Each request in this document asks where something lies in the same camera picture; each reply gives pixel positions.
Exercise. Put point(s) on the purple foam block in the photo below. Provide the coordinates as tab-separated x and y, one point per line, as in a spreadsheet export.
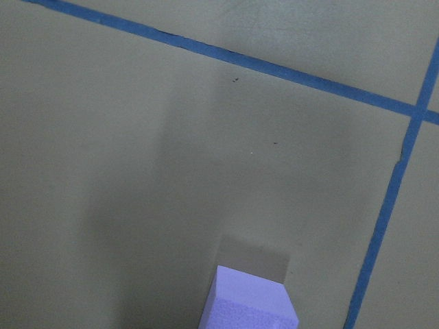
240	300

